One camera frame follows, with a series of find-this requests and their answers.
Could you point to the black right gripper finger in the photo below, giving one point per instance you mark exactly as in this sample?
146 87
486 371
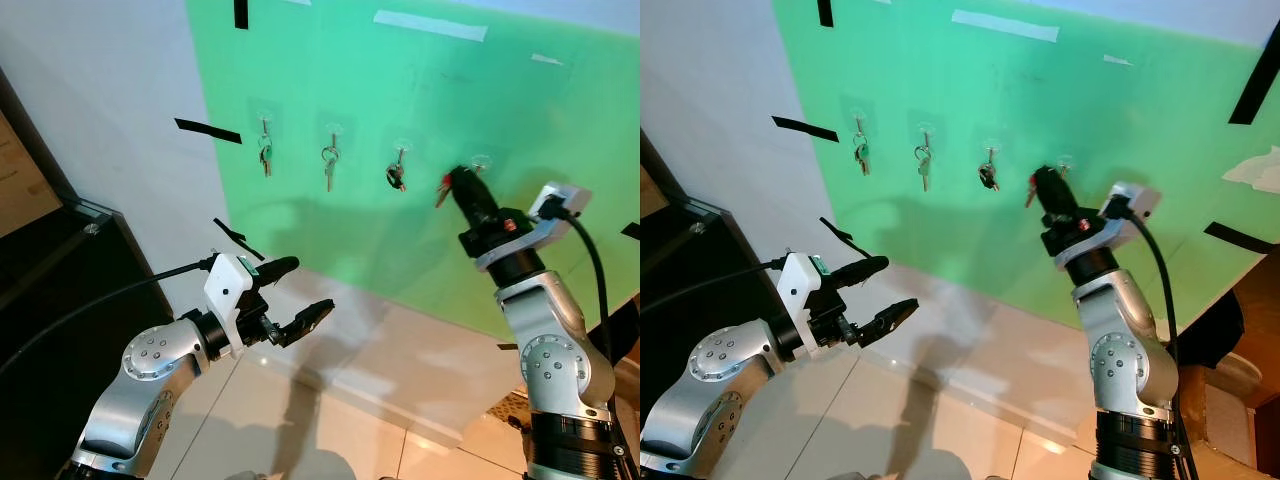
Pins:
482 192
1050 200
1066 195
466 200

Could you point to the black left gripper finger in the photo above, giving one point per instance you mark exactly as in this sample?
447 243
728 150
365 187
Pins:
280 269
862 269
308 322
885 322

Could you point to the key with red tag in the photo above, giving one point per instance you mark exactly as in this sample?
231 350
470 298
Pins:
443 190
1031 190

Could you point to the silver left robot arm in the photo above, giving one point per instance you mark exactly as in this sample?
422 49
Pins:
720 365
150 360

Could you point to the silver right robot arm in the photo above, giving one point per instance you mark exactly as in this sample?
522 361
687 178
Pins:
1125 365
550 370

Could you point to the black tape strip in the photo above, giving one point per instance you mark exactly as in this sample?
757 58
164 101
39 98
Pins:
843 237
805 129
631 231
240 13
208 131
1255 85
825 12
1240 238
238 238

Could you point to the black key fob bunch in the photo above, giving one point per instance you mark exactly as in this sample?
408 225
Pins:
989 177
396 178

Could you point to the silver key bunch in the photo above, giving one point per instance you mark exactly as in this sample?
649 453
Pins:
266 158
861 157

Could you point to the short white tape strip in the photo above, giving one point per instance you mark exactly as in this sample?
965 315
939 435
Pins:
547 60
1118 60

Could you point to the black bag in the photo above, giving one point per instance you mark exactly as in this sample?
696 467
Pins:
620 330
1210 330

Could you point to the glossy black cabinet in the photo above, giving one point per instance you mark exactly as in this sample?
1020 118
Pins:
690 260
100 250

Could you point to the brown cardboard box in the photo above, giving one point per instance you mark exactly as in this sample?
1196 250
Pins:
25 180
650 195

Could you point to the long white tape strip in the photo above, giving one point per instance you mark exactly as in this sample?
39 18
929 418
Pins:
1005 25
430 25

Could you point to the torn white tape patch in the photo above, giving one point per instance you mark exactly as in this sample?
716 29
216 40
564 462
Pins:
1255 168

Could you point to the brown wooden furniture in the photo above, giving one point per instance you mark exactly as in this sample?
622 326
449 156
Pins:
1255 330

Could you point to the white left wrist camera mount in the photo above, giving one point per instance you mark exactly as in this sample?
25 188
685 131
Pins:
800 290
225 290

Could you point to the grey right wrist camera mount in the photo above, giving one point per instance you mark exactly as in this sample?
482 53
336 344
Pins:
1135 198
560 198

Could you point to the green wall sheet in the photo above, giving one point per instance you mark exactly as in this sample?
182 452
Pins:
400 250
980 250

